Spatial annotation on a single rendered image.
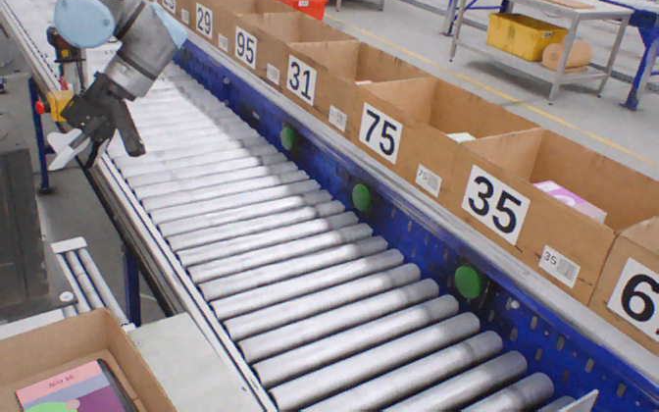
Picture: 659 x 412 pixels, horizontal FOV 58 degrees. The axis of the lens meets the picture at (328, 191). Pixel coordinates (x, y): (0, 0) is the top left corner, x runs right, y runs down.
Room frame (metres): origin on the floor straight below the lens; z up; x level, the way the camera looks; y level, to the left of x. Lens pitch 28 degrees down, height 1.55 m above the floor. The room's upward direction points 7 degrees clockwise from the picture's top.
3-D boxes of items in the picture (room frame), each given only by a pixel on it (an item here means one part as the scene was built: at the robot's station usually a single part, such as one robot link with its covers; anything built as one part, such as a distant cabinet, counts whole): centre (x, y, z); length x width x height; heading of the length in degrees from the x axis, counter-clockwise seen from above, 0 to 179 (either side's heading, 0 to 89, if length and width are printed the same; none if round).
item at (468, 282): (1.05, -0.32, 0.81); 0.07 x 0.01 x 0.07; 36
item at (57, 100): (1.61, 0.80, 0.84); 0.15 x 0.09 x 0.07; 36
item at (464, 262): (1.05, -0.32, 0.81); 0.09 x 0.01 x 0.09; 36
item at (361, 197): (1.36, -0.08, 0.81); 0.07 x 0.01 x 0.07; 36
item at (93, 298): (0.95, 0.46, 0.74); 0.28 x 0.02 x 0.02; 39
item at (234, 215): (1.35, 0.20, 0.73); 0.52 x 0.05 x 0.05; 126
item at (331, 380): (0.88, -0.15, 0.73); 0.52 x 0.05 x 0.05; 126
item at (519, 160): (1.16, -0.51, 0.97); 0.39 x 0.29 x 0.17; 36
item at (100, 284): (0.97, 0.44, 0.74); 0.28 x 0.02 x 0.02; 39
